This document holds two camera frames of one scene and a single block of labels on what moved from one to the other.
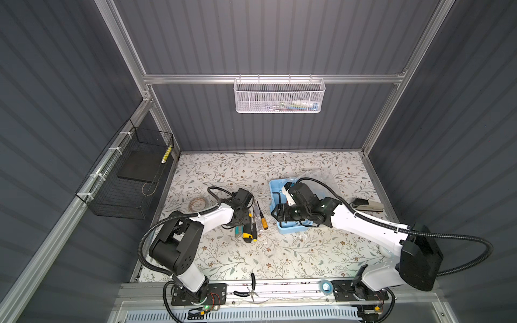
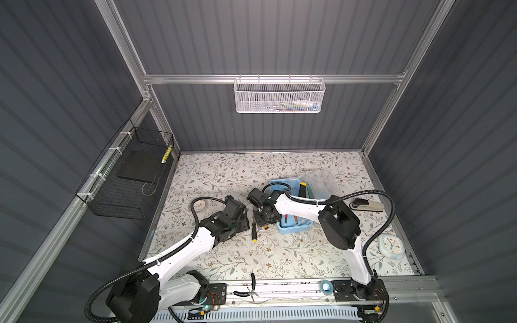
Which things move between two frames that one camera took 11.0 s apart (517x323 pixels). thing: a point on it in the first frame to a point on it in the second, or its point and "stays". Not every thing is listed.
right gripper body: [297, 212] to [261, 219]
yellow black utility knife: [248, 235] to [302, 190]
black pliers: [250, 293] stays
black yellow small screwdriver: [254, 233] stays
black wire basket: [124, 180] stays
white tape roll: [198, 204] stays
